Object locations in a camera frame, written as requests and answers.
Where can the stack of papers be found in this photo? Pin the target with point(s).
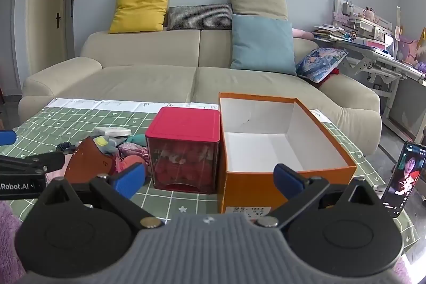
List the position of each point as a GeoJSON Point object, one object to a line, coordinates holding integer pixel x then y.
{"type": "Point", "coordinates": [327, 31]}

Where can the purple fuzzy cloth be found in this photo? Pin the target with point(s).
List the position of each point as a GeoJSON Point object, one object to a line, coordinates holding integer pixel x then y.
{"type": "Point", "coordinates": [8, 237]}

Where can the teal plush toy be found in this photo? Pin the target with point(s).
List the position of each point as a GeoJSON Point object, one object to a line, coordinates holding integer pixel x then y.
{"type": "Point", "coordinates": [138, 139]}

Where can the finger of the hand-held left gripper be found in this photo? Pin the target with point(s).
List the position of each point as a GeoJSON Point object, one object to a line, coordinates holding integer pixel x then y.
{"type": "Point", "coordinates": [7, 137]}
{"type": "Point", "coordinates": [50, 161]}

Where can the white packet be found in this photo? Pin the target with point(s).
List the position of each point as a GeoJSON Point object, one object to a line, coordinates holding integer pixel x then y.
{"type": "Point", "coordinates": [113, 131]}

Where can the red cloth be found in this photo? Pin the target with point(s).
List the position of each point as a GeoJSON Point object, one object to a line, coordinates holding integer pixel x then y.
{"type": "Point", "coordinates": [332, 72]}

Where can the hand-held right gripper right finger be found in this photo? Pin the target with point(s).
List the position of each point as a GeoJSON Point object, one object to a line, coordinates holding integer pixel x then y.
{"type": "Point", "coordinates": [286, 181]}

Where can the light blue pillow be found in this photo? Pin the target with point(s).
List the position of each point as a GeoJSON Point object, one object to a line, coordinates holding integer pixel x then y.
{"type": "Point", "coordinates": [263, 44]}

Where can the red lidded storage box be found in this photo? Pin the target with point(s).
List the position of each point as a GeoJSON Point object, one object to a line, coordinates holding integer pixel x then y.
{"type": "Point", "coordinates": [183, 127]}

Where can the smartphone with lit screen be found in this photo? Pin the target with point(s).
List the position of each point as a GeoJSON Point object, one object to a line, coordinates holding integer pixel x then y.
{"type": "Point", "coordinates": [404, 177]}

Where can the pink mesh pouch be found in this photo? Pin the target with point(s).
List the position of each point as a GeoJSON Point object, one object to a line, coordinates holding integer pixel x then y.
{"type": "Point", "coordinates": [133, 150]}

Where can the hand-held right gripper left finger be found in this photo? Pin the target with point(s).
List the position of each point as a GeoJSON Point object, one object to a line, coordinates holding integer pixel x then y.
{"type": "Point", "coordinates": [129, 179]}

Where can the white desk organizer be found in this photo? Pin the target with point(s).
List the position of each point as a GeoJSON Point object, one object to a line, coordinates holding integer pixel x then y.
{"type": "Point", "coordinates": [362, 21]}

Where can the pink cushion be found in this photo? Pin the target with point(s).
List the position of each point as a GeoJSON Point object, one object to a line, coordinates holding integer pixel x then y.
{"type": "Point", "coordinates": [302, 33]}

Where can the cream door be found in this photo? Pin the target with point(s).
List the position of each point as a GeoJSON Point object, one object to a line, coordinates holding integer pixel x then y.
{"type": "Point", "coordinates": [46, 4]}

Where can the beige pillow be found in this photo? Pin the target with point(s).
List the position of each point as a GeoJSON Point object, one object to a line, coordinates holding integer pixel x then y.
{"type": "Point", "coordinates": [258, 1]}

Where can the brown leather pouch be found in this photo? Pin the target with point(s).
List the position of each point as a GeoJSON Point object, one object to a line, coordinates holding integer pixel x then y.
{"type": "Point", "coordinates": [90, 157]}

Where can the blue printed pillow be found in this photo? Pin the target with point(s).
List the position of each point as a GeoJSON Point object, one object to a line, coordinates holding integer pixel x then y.
{"type": "Point", "coordinates": [319, 62]}

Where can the white study desk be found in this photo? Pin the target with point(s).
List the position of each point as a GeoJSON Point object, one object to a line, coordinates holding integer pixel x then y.
{"type": "Point", "coordinates": [396, 71]}

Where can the yellow pillow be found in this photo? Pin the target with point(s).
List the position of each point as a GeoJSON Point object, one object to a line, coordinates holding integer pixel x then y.
{"type": "Point", "coordinates": [139, 9]}

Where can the red plush ball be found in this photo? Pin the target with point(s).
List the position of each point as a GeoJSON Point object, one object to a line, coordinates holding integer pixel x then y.
{"type": "Point", "coordinates": [131, 161]}

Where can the green checkered tablecloth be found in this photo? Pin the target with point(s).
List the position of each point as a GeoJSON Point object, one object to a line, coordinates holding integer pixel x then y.
{"type": "Point", "coordinates": [43, 124]}

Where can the grey checkered pillow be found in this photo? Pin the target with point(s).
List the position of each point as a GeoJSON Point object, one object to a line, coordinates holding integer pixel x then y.
{"type": "Point", "coordinates": [199, 16]}

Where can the purple plush toy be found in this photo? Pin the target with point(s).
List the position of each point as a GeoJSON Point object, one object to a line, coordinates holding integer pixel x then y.
{"type": "Point", "coordinates": [411, 44]}

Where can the orange cardboard box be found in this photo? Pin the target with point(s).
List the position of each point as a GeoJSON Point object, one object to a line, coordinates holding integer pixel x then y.
{"type": "Point", "coordinates": [283, 191]}

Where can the beige sofa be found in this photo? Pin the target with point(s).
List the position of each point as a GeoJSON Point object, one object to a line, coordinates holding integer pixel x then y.
{"type": "Point", "coordinates": [143, 77]}

